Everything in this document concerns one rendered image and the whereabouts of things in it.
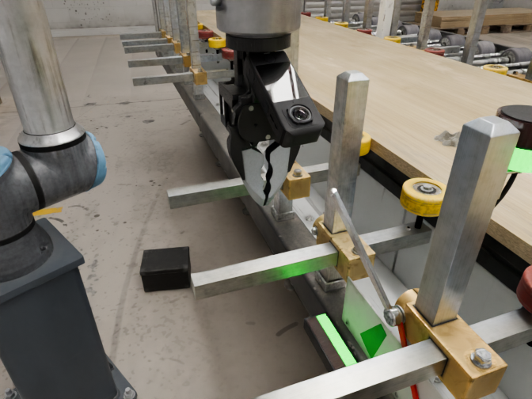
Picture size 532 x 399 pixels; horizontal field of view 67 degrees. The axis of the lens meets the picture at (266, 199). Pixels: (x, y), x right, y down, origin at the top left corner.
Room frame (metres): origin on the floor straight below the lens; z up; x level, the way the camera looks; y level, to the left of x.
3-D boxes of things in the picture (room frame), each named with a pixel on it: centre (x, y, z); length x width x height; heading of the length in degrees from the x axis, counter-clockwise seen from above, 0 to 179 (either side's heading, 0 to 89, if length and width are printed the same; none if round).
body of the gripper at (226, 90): (0.48, 0.01, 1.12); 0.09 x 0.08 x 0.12; 21
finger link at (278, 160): (0.48, -0.01, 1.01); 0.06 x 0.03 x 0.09; 21
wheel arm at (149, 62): (1.95, 0.42, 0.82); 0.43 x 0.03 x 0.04; 110
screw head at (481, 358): (0.29, -0.24, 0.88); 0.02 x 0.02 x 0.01
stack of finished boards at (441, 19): (8.15, -4.02, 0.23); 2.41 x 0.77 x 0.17; 107
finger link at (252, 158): (0.47, 0.02, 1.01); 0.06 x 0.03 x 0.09; 21
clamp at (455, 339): (0.34, -0.22, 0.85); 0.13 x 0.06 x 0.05; 20
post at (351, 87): (0.59, -0.13, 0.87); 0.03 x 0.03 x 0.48; 20
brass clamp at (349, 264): (0.57, -0.13, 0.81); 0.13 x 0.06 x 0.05; 20
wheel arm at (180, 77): (1.71, 0.33, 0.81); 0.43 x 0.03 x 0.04; 110
